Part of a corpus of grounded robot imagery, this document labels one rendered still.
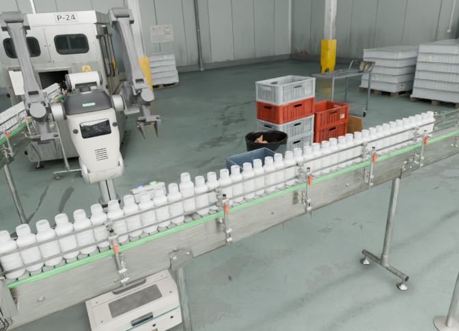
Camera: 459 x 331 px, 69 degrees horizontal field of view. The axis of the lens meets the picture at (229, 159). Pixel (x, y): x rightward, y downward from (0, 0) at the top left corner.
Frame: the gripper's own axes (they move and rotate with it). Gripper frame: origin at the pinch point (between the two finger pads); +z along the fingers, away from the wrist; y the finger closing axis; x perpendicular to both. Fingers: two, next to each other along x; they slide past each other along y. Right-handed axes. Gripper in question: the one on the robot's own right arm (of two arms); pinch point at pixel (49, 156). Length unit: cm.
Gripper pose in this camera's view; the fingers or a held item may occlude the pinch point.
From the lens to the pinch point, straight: 159.2
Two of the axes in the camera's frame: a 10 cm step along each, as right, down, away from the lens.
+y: 8.5, -1.9, 5.0
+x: -4.6, 1.9, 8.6
